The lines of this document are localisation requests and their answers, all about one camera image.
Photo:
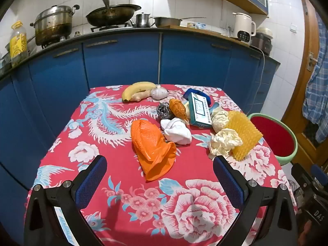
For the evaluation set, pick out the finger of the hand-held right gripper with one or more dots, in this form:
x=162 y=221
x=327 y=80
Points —
x=319 y=173
x=301 y=176

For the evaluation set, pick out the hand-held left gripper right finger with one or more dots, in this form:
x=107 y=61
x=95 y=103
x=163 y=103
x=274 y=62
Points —
x=228 y=182

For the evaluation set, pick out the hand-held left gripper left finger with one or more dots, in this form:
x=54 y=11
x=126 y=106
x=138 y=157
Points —
x=92 y=184

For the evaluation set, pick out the white paper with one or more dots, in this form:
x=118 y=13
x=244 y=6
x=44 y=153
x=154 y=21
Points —
x=219 y=119
x=224 y=141

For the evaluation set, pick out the red basin with green rim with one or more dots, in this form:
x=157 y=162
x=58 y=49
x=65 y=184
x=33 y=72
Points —
x=271 y=138

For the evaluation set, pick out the yellow spiky foam mat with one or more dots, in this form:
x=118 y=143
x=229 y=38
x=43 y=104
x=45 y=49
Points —
x=243 y=130

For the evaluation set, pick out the white cloth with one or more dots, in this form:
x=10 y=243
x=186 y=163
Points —
x=176 y=130

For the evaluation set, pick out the orange netted plastic wrapper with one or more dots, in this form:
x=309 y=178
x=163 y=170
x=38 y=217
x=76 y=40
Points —
x=177 y=107

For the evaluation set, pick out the red floral tablecloth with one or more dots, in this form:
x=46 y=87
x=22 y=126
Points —
x=115 y=146

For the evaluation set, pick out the white and teal carton box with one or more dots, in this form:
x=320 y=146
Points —
x=199 y=110

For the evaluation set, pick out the wooden door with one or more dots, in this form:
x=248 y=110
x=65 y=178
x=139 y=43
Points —
x=299 y=94

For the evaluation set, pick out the blue plaid shirt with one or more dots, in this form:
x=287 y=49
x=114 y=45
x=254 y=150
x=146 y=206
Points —
x=316 y=89

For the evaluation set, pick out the blue cloth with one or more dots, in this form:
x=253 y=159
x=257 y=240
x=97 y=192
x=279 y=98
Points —
x=205 y=98

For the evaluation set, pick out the steel wool scourer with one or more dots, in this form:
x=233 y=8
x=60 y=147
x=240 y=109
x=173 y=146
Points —
x=165 y=110

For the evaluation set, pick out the ginger root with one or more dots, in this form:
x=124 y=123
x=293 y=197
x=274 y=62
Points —
x=139 y=96

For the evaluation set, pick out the yellow banana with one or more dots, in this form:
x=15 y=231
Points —
x=135 y=87

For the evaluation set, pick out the garlic bulb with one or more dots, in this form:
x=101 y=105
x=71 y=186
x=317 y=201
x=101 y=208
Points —
x=158 y=92

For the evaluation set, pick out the blue kitchen cabinet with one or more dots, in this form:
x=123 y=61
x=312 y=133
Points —
x=115 y=61

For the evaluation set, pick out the dark rice cooker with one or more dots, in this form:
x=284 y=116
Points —
x=261 y=42

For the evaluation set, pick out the white electric kettle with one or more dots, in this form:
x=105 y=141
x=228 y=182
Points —
x=242 y=27

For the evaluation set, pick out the gas stove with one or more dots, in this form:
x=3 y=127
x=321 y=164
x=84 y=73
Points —
x=107 y=28

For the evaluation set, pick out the cooking oil bottle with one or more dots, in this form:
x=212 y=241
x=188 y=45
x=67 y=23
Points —
x=19 y=43

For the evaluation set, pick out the steel steamer pot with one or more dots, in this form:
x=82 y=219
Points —
x=53 y=23

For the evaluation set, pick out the black wok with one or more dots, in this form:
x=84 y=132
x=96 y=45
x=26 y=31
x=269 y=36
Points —
x=112 y=15

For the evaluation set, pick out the small steel kettle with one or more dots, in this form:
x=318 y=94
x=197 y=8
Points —
x=142 y=20

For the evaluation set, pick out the metal spatula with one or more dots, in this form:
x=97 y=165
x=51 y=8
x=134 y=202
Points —
x=105 y=0

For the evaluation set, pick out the white wall switch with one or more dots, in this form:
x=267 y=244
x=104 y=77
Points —
x=293 y=28

